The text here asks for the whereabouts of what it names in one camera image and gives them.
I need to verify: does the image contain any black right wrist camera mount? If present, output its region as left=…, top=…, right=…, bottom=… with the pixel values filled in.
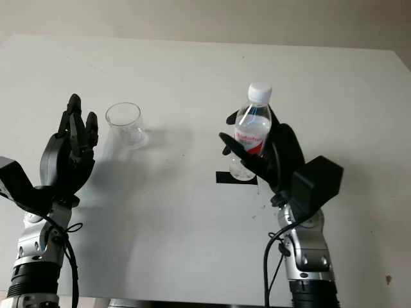
left=292, top=155, right=344, bottom=223

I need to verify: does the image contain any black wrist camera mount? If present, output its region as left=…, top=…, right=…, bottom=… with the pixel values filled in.
left=0, top=156, right=80, bottom=219
left=292, top=155, right=344, bottom=223

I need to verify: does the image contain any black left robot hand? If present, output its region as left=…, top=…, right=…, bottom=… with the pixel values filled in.
left=39, top=93, right=100, bottom=206

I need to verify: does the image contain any black tape strip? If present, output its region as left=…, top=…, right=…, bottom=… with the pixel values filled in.
left=215, top=171, right=259, bottom=186

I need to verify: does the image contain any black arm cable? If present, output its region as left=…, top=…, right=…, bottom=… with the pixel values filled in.
left=40, top=214, right=82, bottom=308
left=263, top=219, right=314, bottom=308

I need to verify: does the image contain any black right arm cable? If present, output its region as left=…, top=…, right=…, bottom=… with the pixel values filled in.
left=263, top=219, right=314, bottom=308

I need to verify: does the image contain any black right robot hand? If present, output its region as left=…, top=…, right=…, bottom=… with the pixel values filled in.
left=218, top=107, right=306, bottom=206

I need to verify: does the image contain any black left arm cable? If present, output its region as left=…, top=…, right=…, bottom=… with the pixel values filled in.
left=40, top=214, right=82, bottom=308

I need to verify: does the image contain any dark grey robot torso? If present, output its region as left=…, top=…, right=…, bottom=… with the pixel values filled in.
left=108, top=298, right=292, bottom=308

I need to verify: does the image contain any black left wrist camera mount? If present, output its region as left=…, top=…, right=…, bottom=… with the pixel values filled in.
left=0, top=156, right=80, bottom=219

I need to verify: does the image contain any clear plastic cup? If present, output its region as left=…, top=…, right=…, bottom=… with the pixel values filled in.
left=104, top=101, right=150, bottom=150

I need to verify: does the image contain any clear water bottle red label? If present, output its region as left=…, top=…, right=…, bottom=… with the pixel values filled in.
left=228, top=82, right=274, bottom=181

